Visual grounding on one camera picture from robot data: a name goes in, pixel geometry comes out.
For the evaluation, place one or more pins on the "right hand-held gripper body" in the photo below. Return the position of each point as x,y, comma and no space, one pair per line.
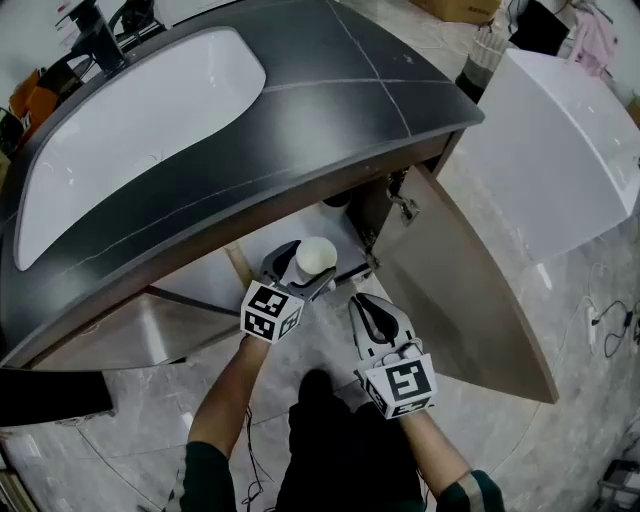
400,385

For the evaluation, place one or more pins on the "white paper cup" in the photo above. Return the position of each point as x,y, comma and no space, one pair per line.
316,252

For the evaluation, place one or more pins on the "white power strip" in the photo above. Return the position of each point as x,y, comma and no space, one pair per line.
592,327

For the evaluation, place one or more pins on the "person's black trousers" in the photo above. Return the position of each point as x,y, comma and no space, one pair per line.
350,460

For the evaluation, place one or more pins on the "person's right forearm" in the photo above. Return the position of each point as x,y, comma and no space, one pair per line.
435,450

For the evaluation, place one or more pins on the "person's left black shoe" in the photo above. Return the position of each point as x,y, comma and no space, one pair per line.
317,382

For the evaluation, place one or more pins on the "black pedestal cabinet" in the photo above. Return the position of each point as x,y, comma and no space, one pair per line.
50,395

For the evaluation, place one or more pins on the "pink cloth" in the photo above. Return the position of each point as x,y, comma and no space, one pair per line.
592,40

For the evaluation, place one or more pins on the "grey ribbed basket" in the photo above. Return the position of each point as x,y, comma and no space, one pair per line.
482,55

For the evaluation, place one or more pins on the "person's left forearm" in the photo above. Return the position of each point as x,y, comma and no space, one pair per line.
230,395

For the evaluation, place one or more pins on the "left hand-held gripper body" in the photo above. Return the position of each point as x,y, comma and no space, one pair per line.
270,312

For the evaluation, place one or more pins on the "metal cabinet hinge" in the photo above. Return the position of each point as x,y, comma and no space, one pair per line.
402,202
371,250

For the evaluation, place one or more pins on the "vanity cabinet door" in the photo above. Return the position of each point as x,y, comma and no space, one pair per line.
460,300

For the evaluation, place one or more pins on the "black faucet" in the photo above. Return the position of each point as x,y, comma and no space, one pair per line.
100,35

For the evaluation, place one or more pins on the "white bathtub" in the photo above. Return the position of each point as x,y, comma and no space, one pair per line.
550,150

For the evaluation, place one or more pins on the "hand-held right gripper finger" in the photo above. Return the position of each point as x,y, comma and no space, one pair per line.
361,332
402,327

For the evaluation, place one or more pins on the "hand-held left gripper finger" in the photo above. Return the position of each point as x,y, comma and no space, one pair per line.
277,260
317,287

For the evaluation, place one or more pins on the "white sink basin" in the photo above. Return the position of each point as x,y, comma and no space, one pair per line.
125,125

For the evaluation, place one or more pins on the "orange sofa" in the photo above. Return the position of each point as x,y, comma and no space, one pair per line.
35,100

